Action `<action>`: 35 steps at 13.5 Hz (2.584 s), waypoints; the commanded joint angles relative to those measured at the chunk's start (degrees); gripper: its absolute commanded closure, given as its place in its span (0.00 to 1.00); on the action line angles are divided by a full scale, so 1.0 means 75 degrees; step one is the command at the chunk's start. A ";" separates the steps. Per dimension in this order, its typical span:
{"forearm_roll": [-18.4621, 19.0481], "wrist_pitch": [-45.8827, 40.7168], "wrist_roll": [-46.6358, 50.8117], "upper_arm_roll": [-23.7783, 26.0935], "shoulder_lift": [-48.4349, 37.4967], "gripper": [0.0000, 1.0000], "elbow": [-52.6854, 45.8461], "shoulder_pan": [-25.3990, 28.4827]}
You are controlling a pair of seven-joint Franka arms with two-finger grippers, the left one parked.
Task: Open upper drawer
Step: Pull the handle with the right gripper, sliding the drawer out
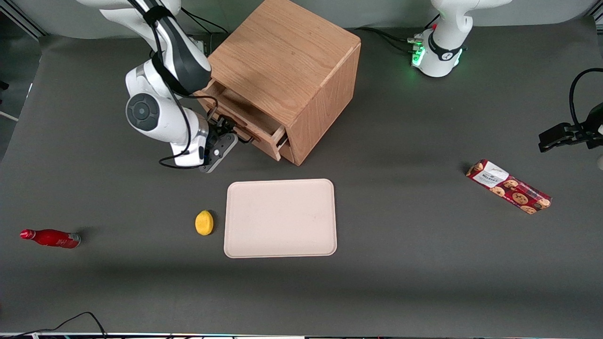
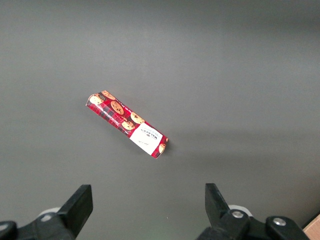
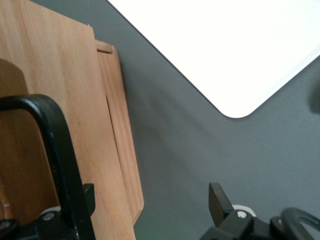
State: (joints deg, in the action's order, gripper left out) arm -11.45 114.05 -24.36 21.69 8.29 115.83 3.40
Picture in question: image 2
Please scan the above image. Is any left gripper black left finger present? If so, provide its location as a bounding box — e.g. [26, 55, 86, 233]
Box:
[0, 184, 94, 240]

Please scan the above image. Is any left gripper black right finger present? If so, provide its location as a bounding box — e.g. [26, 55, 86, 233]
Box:
[196, 183, 311, 240]

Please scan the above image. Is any red tartan cookie box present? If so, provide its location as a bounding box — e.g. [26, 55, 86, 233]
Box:
[85, 90, 169, 160]

